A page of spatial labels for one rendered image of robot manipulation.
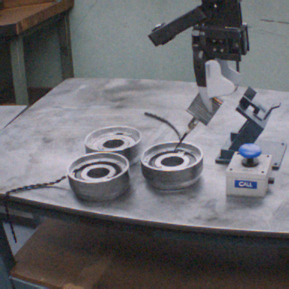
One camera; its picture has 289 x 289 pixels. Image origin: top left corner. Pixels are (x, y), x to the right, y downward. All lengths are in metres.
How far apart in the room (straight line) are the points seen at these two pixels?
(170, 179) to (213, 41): 0.24
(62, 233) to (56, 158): 0.27
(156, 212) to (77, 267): 0.35
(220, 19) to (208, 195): 0.29
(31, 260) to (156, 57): 1.67
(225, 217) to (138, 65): 1.94
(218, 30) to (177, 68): 1.83
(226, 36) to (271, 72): 1.72
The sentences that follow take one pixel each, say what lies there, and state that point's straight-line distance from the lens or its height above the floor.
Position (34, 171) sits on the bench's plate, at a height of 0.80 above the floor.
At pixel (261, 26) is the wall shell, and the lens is 2.47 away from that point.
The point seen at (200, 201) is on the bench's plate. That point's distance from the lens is 0.88.
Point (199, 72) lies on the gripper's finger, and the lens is 0.84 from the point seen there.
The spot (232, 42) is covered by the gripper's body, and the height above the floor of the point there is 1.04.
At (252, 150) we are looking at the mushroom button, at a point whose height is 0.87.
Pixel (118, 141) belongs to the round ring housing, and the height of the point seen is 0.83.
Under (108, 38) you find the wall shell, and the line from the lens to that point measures 2.73.
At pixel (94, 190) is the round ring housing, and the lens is 0.88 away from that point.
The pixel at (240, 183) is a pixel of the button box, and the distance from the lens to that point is 0.87.
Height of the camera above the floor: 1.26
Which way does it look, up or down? 26 degrees down
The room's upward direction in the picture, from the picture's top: 5 degrees counter-clockwise
